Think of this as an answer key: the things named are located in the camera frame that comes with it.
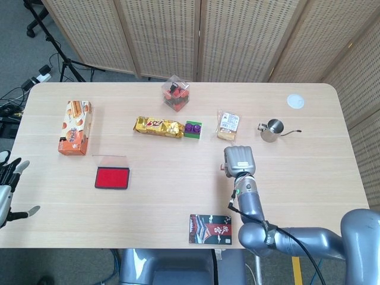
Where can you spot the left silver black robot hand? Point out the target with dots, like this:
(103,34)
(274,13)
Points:
(6,175)

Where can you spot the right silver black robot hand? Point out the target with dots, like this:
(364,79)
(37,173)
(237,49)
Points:
(239,160)

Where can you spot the wrapped cake slice packet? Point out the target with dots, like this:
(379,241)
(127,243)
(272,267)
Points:
(228,123)

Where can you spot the steel gooseneck pitcher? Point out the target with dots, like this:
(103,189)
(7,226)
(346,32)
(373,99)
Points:
(271,132)

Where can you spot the green toy brick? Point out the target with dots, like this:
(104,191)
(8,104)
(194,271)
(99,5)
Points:
(194,136)

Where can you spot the purple toy brick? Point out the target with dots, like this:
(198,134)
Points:
(193,128)

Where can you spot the dark book red band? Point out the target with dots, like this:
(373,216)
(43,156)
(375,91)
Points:
(210,230)

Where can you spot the white round table grommet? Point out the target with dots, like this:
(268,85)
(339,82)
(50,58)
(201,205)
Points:
(295,101)

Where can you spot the orange biscuit box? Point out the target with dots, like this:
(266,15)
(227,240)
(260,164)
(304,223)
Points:
(74,130)

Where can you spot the gold foil snack packet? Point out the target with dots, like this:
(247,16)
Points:
(157,126)

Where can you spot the clear box orange black pieces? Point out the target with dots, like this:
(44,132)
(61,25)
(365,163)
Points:
(175,95)

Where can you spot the white power strip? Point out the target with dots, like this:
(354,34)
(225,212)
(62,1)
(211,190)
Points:
(43,78)

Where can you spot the red ink pad clear lid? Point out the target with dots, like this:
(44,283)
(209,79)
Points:
(112,177)

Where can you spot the white table leg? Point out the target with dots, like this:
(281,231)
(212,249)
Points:
(259,267)

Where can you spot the black power adapter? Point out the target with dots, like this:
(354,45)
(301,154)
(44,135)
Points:
(45,70)

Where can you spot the black tripod stand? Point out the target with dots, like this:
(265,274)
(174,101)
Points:
(63,60)

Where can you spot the wooden rattan folding screen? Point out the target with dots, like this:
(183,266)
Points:
(166,35)

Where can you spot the black office chair base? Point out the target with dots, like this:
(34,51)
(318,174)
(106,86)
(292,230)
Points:
(31,29)

